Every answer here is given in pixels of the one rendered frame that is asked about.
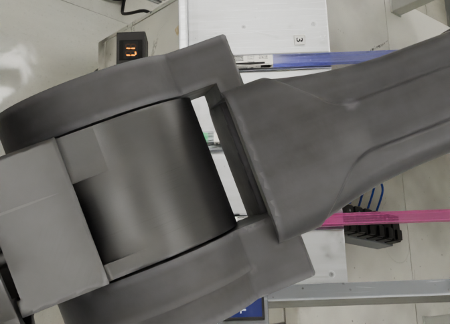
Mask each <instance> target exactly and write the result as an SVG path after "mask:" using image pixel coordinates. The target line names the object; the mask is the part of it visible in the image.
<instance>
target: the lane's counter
mask: <svg viewBox="0 0 450 324"><path fill-rule="evenodd" d="M140 58H143V40H142V39H134V40H119V60H136V59H140Z"/></svg>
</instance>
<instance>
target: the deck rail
mask: <svg viewBox="0 0 450 324"><path fill-rule="evenodd" d="M447 302H450V278H448V279H429V280H392V281H372V282H335V283H316V284H296V285H291V286H289V287H286V288H284V289H281V290H279V291H276V292H274V293H271V294H269V295H268V306H269V309H275V308H295V307H332V306H352V305H389V304H409V303H447Z"/></svg>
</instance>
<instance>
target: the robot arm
mask: <svg viewBox="0 0 450 324"><path fill-rule="evenodd" d="M202 96H205V99H206V102H207V104H208V107H209V111H210V116H211V119H212V123H213V125H214V128H215V131H216V134H217V136H218V139H219V142H220V144H221V147H222V150H223V152H224V155H225V158H226V160H227V162H228V166H229V168H230V171H231V173H232V176H233V178H234V181H235V184H236V186H237V189H238V192H239V194H240V197H241V200H242V202H243V205H244V208H245V210H246V213H247V216H248V217H247V218H244V219H242V220H239V221H236V218H235V216H234V213H233V211H232V208H231V206H230V202H229V201H228V197H227V195H226V192H225V190H224V187H223V185H222V182H221V179H220V176H219V174H218V171H217V169H216V166H215V163H214V160H213V158H212V155H211V152H210V150H209V147H208V144H207V142H206V139H205V137H204V134H203V132H202V128H201V126H200V123H199V121H198V118H197V116H196V112H195V110H194V108H193V105H192V102H191V100H194V99H197V98H199V97H202ZM0 140H1V144H2V145H3V149H4V151H5V155H3V156H0V324H35V320H34V313H37V312H40V311H43V310H44V309H47V308H50V307H53V306H55V305H58V307H59V310H60V312H61V315H62V318H63V320H64V323H65V324H218V323H220V322H222V321H223V320H225V319H227V318H229V317H231V316H233V315H235V314H237V313H238V312H240V311H241V310H243V309H245V308H247V306H249V305H251V304H252V303H254V302H255V301H256V300H257V299H259V298H262V297H264V296H267V295H269V294H271V293H274V292H276V291H279V290H281V289H284V288H286V287H289V286H291V285H293V284H296V283H298V282H301V281H303V280H305V279H308V278H311V277H312V276H315V270H314V267H313V265H312V263H311V259H310V257H309V254H308V252H307V249H306V247H305V244H304V241H303V239H302V236H301V235H302V234H304V233H307V232H310V231H312V230H314V229H317V228H319V227H320V226H322V224H323V223H324V221H326V219H328V218H329V217H330V216H332V215H333V214H335V213H336V212H337V211H339V210H340V209H342V208H343V207H345V206H346V205H348V204H349V203H350V202H352V201H354V200H355V199H357V198H358V197H360V196H361V195H363V194H365V193H366V192H368V191H370V190H371V189H374V188H375V187H377V186H379V185H380V184H382V183H384V182H385V181H388V180H389V179H392V178H393V177H396V176H397V175H400V174H401V173H404V172H405V171H408V170H409V169H412V168H414V167H416V166H419V165H421V164H423V163H426V162H428V161H431V160H433V159H436V158H438V157H441V156H444V155H446V154H449V153H450V29H448V30H446V31H444V32H443V33H441V34H440V35H436V36H435V37H431V38H429V39H426V40H424V41H421V42H418V43H416V44H413V45H411V46H407V47H405V48H402V49H399V50H396V51H394V52H391V53H389V54H386V55H383V56H380V57H378V58H374V59H371V60H368V61H365V62H361V63H359V64H354V65H351V66H346V67H343V68H338V69H334V70H328V71H324V72H318V73H314V74H306V75H302V76H292V77H286V78H273V79H270V78H259V79H257V80H254V81H252V82H248V83H246V84H244V82H243V80H242V77H241V75H240V72H239V70H238V66H237V65H236V61H235V59H234V56H233V54H232V51H231V49H230V46H229V43H228V40H227V38H226V36H225V35H224V34H221V35H217V36H216V37H212V38H210V39H206V40H204V41H202V42H198V43H196V44H193V45H190V46H187V47H184V48H182V49H179V50H176V51H173V52H170V53H168V54H162V55H156V56H149V57H145V58H140V59H136V60H131V61H128V62H124V63H121V64H117V65H114V66H110V67H107V68H104V69H101V70H97V71H95V72H91V73H89V74H86V75H83V76H80V77H77V78H75V79H72V80H69V81H67V82H64V83H61V84H59V85H57V86H54V87H51V88H48V89H47V90H44V91H42V92H39V93H37V94H34V95H33V96H30V97H29V98H26V99H24V100H22V101H20V102H18V103H16V104H14V105H13V106H10V107H9V108H7V109H5V110H4V111H3V112H0Z"/></svg>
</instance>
